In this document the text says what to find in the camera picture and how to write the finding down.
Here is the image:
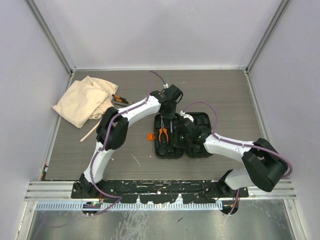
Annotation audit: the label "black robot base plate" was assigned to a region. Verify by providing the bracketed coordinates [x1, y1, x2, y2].
[71, 180, 249, 204]

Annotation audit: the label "black handle claw hammer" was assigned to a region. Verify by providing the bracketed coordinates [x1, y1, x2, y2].
[169, 119, 174, 134]

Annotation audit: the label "black plastic tool case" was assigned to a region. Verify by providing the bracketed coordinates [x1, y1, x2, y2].
[147, 112, 212, 159]

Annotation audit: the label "beige cloth drawstring bag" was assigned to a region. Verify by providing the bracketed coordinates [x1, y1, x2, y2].
[52, 76, 119, 129]

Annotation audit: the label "white slotted cable duct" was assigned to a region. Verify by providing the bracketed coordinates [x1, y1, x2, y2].
[35, 200, 223, 211]

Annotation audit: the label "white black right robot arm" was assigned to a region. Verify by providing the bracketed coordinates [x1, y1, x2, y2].
[175, 118, 291, 197]

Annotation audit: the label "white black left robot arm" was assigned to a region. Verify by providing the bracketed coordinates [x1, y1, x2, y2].
[79, 84, 183, 198]

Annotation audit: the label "orange black needle nose pliers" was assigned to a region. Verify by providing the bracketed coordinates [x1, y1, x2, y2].
[158, 118, 169, 144]

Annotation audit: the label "small orange black precision screwdriver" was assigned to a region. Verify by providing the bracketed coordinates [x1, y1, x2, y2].
[112, 94, 130, 101]

